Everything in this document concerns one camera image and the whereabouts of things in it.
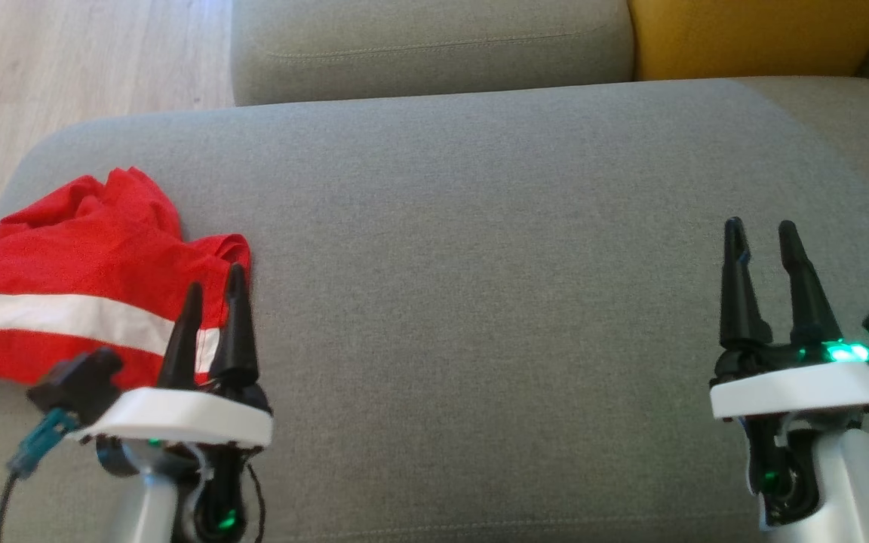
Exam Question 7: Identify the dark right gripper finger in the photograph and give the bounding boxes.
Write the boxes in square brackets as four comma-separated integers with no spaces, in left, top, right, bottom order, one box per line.
[719,217,774,350]
[777,220,843,347]

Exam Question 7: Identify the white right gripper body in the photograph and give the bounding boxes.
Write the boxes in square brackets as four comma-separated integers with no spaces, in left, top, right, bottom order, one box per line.
[709,339,869,422]

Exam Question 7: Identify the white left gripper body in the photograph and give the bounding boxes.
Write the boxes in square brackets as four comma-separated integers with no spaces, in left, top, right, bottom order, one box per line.
[76,381,274,447]

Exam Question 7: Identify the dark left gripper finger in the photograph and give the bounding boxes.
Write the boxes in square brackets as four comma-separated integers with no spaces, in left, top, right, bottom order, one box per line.
[208,262,261,390]
[157,282,204,391]

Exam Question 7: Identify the red shorts white stripe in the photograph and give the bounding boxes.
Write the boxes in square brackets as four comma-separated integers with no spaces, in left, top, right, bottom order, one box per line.
[0,226,252,387]

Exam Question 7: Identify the yellow sofa cushion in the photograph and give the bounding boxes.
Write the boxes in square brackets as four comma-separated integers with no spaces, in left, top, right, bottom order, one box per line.
[626,0,869,82]

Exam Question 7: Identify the grey sofa back cushion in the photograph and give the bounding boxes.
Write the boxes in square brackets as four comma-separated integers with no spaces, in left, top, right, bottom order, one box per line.
[230,0,636,107]

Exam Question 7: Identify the left camera cable teal plug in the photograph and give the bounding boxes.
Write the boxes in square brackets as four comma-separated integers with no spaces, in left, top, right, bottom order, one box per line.
[0,407,81,543]

